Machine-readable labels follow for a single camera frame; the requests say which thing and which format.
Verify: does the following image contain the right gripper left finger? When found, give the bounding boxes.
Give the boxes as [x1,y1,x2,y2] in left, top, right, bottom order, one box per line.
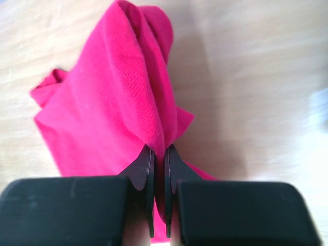
[1,146,155,245]

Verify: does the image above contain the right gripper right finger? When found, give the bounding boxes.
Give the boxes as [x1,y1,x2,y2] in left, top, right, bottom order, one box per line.
[164,146,322,245]

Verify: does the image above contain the red t shirt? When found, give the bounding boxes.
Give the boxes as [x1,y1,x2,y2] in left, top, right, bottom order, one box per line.
[29,0,221,244]

